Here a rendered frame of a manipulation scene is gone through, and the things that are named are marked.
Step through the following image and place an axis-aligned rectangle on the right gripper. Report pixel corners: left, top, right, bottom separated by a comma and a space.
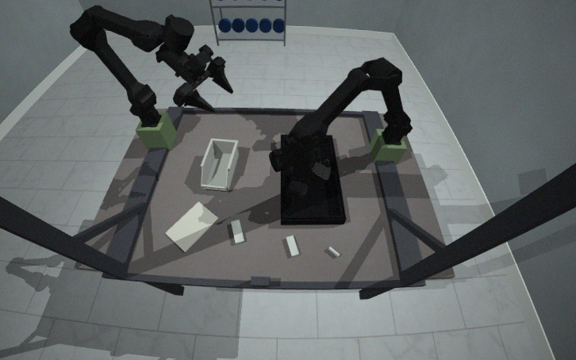
286, 160, 314, 199

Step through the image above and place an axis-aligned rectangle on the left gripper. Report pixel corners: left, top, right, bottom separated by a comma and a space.
173, 54, 233, 113

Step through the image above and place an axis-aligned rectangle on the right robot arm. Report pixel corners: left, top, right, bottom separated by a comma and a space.
269, 57, 413, 184

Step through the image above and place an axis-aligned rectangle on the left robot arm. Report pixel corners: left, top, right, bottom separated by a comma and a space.
70, 6, 213, 127

